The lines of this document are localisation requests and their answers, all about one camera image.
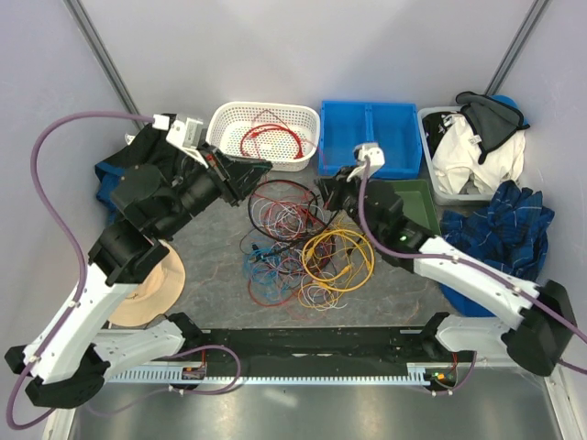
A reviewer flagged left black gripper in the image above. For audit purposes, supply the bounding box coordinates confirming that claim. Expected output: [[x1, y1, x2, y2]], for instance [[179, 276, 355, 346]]
[[158, 138, 276, 237]]

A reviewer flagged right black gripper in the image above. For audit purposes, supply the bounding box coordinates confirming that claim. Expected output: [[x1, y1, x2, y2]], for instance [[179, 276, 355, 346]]
[[316, 164, 379, 242]]

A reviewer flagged yellow ethernet cable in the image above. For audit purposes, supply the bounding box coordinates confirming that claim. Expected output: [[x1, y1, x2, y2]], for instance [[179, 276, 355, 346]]
[[302, 209, 376, 294]]

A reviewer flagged red ethernet cable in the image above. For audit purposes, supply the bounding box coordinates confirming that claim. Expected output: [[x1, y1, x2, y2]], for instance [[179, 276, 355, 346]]
[[247, 123, 306, 160], [239, 124, 276, 157]]

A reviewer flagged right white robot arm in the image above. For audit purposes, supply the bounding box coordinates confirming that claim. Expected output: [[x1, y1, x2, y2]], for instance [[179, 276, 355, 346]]
[[315, 167, 586, 377]]

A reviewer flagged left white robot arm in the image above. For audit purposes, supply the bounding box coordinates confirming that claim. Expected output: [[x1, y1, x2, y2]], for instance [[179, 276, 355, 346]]
[[5, 144, 272, 409]]

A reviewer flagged white perforated plastic basket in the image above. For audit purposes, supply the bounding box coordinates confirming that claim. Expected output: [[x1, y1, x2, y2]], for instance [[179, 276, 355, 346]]
[[205, 101, 321, 172]]

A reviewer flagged blue divided plastic bin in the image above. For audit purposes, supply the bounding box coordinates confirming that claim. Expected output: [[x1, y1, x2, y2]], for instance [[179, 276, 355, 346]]
[[317, 101, 423, 180]]

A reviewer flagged green plastic tray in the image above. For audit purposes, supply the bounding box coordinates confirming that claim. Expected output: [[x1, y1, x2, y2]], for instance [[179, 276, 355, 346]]
[[390, 180, 441, 235]]

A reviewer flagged black and blue jacket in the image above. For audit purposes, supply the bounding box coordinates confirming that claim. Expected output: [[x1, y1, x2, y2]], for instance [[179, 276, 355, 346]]
[[94, 113, 200, 226]]

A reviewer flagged grey plastic tub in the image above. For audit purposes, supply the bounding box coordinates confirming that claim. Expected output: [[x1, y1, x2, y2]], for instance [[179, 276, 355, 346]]
[[417, 107, 502, 205]]

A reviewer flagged white garment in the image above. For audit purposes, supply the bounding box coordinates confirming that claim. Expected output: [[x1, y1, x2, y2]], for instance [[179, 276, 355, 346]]
[[430, 112, 526, 195]]

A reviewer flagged beige bucket hat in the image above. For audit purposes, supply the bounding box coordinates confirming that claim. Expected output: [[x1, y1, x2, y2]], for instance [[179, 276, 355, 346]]
[[108, 241, 186, 327]]

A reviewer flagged grey black-trimmed cloth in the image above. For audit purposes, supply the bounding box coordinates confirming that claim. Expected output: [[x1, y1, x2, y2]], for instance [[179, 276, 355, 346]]
[[455, 92, 527, 165]]

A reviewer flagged blue plaid shirt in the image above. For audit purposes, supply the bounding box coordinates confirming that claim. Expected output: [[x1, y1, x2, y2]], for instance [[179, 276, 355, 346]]
[[440, 181, 555, 281]]

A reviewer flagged blue cap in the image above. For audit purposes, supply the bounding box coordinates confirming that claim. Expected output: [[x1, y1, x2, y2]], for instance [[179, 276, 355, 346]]
[[492, 94, 530, 128]]

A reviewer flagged black thick cable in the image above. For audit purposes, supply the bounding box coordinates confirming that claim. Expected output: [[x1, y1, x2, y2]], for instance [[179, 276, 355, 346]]
[[247, 178, 371, 239]]

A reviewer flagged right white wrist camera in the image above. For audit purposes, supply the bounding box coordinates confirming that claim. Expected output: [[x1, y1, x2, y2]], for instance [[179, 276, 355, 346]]
[[347, 142, 385, 182]]

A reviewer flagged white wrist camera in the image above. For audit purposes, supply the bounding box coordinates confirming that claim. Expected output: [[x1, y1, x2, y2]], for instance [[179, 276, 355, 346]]
[[347, 142, 385, 182], [152, 114, 204, 163]]

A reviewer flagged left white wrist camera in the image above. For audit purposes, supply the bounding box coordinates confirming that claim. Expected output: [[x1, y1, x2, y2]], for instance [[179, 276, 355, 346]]
[[152, 114, 204, 163]]

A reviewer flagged thin blue wire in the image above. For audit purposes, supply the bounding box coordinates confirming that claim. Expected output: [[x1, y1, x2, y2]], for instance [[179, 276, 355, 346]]
[[240, 228, 304, 294]]

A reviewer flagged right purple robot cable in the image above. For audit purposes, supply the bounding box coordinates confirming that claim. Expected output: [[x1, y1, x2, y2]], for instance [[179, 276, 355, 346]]
[[360, 158, 587, 396]]

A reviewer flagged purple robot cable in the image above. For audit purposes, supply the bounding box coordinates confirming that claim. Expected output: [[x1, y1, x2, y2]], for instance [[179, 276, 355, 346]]
[[360, 158, 587, 396], [6, 109, 243, 431]]

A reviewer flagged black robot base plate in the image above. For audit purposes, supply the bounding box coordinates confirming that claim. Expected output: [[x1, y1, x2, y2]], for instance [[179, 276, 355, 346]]
[[181, 326, 453, 371]]

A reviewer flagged slotted cable duct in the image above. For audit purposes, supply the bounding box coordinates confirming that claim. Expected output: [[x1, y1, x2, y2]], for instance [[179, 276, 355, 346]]
[[110, 357, 459, 385]]

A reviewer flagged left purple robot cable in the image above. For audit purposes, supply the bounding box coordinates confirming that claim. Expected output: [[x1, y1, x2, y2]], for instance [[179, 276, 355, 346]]
[[6, 109, 243, 431]]

